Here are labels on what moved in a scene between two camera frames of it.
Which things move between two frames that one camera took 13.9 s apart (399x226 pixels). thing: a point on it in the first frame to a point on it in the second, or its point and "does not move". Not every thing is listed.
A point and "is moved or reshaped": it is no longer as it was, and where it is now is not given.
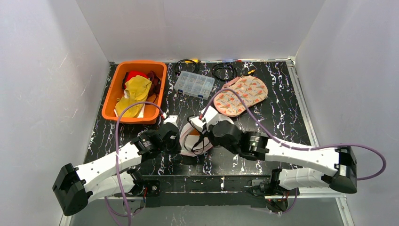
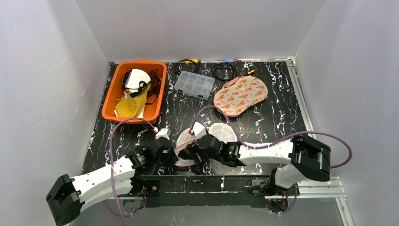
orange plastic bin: x=152 y=113 does not move
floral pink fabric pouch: x=252 y=90 does not move
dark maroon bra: x=155 y=86 does not move
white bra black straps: x=196 y=143 is moved or reshaped
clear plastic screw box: x=194 y=84 does not move
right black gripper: x=205 y=137 to x=193 y=152
